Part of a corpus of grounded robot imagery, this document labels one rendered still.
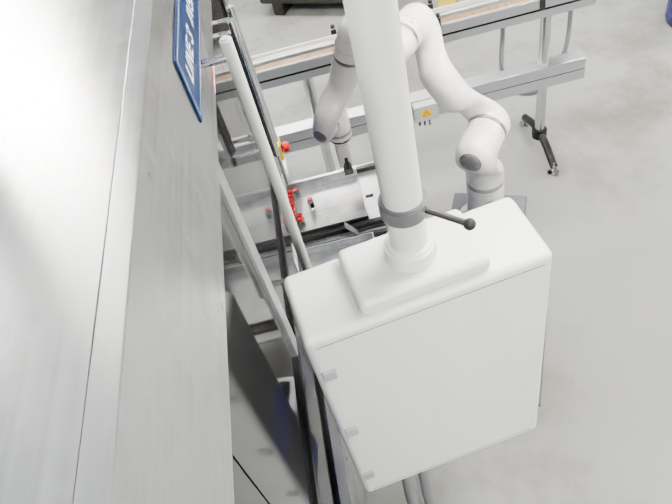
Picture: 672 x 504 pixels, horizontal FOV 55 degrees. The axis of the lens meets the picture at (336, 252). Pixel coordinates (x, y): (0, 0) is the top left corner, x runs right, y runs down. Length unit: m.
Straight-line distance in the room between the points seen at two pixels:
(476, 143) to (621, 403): 1.39
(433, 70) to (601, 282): 1.64
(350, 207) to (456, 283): 1.16
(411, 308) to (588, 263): 2.13
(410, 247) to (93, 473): 0.77
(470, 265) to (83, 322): 0.77
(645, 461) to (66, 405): 2.44
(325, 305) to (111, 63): 0.58
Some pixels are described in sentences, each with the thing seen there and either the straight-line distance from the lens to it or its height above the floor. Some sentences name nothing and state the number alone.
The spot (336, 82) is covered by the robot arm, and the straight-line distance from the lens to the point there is 2.05.
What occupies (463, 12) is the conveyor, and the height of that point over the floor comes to 0.96.
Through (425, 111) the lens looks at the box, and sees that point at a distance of 3.29.
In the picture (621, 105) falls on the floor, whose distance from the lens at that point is 4.13.
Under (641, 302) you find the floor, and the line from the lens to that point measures 3.16.
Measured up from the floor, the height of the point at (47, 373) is 2.10.
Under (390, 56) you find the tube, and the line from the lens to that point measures 0.91.
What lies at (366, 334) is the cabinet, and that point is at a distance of 1.21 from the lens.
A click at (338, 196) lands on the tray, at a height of 0.88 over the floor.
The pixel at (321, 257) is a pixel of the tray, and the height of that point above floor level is 0.88.
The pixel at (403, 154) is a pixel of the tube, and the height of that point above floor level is 1.86.
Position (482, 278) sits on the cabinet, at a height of 1.55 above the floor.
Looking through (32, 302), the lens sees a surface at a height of 2.10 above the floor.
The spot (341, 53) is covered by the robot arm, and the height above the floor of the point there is 1.49.
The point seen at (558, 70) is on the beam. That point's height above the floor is 0.52.
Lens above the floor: 2.52
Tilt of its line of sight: 48 degrees down
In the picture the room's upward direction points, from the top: 17 degrees counter-clockwise
